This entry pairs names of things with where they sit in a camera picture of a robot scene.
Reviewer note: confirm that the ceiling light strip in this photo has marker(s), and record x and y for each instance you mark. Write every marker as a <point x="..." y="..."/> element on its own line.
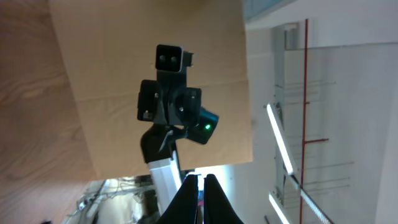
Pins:
<point x="282" y="143"/>
<point x="279" y="209"/>

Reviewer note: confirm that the red pipe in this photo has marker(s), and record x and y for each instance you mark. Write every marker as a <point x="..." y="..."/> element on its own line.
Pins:
<point x="305" y="102"/>

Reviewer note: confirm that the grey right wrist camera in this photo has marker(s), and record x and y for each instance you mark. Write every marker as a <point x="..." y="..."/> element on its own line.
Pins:
<point x="172" y="58"/>

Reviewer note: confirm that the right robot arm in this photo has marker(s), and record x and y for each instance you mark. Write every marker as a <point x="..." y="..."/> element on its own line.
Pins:
<point x="159" y="150"/>

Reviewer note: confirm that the large cardboard panel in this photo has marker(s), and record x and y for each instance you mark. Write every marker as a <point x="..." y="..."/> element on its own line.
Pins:
<point x="108" y="48"/>

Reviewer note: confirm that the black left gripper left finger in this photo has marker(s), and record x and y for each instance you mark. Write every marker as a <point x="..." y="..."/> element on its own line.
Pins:
<point x="183" y="207"/>

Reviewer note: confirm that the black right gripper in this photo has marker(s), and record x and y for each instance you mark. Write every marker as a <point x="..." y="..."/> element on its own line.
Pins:
<point x="169" y="101"/>

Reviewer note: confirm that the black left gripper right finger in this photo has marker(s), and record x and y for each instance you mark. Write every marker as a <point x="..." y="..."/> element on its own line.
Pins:
<point x="217" y="208"/>

